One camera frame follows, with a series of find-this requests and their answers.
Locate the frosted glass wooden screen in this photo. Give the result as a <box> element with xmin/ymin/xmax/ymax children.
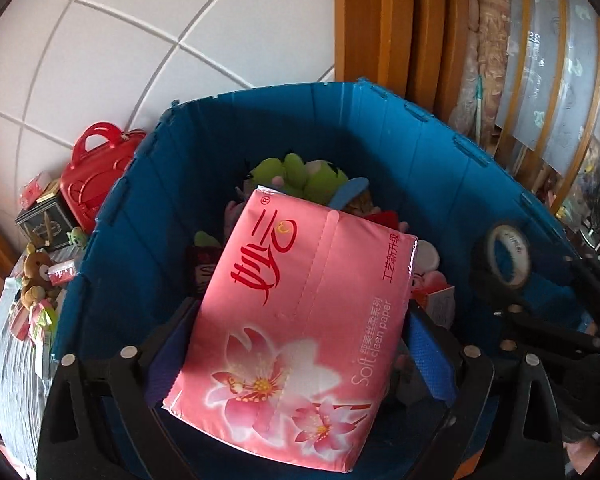
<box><xmin>494</xmin><ymin>0</ymin><xmax>600</xmax><ymax>213</ymax></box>

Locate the flat gold box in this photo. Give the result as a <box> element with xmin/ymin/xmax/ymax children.
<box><xmin>35</xmin><ymin>179</ymin><xmax>64</xmax><ymax>205</ymax></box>

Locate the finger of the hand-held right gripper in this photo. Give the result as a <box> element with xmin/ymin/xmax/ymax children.
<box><xmin>469</xmin><ymin>234</ymin><xmax>600</xmax><ymax>362</ymax></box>

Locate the small pink tissue pack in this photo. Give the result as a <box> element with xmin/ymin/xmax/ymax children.
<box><xmin>46</xmin><ymin>259</ymin><xmax>79</xmax><ymax>284</ymax></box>

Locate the blue plastic crate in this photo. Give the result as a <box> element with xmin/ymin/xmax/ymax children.
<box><xmin>51</xmin><ymin>77</ymin><xmax>600</xmax><ymax>480</ymax></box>

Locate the wooden headboard pillar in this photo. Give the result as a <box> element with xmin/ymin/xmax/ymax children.
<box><xmin>334</xmin><ymin>0</ymin><xmax>477</xmax><ymax>128</ymax></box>

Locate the small pink box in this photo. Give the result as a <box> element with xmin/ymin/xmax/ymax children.
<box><xmin>413</xmin><ymin>284</ymin><xmax>457</xmax><ymax>323</ymax></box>

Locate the blue cap plush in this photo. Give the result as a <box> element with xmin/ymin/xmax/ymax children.
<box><xmin>328</xmin><ymin>177</ymin><xmax>372</xmax><ymax>212</ymax></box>

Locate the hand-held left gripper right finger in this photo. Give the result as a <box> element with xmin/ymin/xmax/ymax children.
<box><xmin>399</xmin><ymin>304</ymin><xmax>565</xmax><ymax>480</ymax></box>

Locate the opened pink tissue pack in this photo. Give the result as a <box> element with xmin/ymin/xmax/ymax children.
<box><xmin>19</xmin><ymin>170</ymin><xmax>54</xmax><ymax>211</ymax></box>

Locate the green frog plush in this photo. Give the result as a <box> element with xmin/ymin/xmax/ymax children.
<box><xmin>244</xmin><ymin>152</ymin><xmax>350</xmax><ymax>207</ymax></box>

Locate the rolled patterned tapestry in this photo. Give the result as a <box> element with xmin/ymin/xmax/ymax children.
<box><xmin>451</xmin><ymin>0</ymin><xmax>513</xmax><ymax>128</ymax></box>

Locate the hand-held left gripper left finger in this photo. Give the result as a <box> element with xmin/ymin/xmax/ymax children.
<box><xmin>36</xmin><ymin>296</ymin><xmax>207</xmax><ymax>480</ymax></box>

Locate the pastel small tissue packet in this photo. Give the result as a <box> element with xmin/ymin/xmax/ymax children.
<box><xmin>9</xmin><ymin>299</ymin><xmax>59</xmax><ymax>347</ymax></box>

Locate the pink flowered tissue pack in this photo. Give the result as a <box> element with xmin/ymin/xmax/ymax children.
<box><xmin>162</xmin><ymin>185</ymin><xmax>420</xmax><ymax>479</ymax></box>

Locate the black gift box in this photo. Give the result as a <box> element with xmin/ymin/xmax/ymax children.
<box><xmin>14</xmin><ymin>192</ymin><xmax>82</xmax><ymax>254</ymax></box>

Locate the dark green black plush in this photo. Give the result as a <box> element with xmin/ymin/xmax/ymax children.
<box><xmin>192</xmin><ymin>231</ymin><xmax>223</xmax><ymax>288</ymax></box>

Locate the brown bear plush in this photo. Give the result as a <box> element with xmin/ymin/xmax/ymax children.
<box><xmin>19</xmin><ymin>252</ymin><xmax>62</xmax><ymax>309</ymax></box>

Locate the tape roll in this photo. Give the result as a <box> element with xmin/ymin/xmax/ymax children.
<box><xmin>482</xmin><ymin>223</ymin><xmax>532</xmax><ymax>292</ymax></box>

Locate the red small suitcase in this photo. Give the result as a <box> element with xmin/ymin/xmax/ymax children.
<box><xmin>59</xmin><ymin>121</ymin><xmax>148</xmax><ymax>234</ymax></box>

